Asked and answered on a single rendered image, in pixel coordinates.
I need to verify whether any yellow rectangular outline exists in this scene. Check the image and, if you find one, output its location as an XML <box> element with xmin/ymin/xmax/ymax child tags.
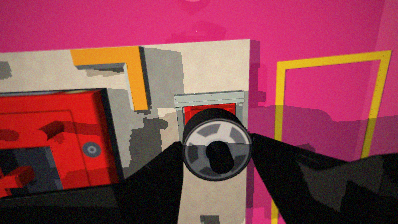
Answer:
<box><xmin>271</xmin><ymin>50</ymin><xmax>391</xmax><ymax>224</ymax></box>

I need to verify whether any black and grey wheel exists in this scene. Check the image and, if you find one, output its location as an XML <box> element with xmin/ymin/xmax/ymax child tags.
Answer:
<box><xmin>182</xmin><ymin>108</ymin><xmax>253</xmax><ymax>181</ymax></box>

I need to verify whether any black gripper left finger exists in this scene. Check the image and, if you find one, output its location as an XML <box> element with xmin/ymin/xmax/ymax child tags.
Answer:
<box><xmin>0</xmin><ymin>141</ymin><xmax>184</xmax><ymax>224</ymax></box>

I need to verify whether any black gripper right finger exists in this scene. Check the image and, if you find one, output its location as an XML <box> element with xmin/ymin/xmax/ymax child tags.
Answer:
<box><xmin>250</xmin><ymin>133</ymin><xmax>398</xmax><ymax>224</ymax></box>

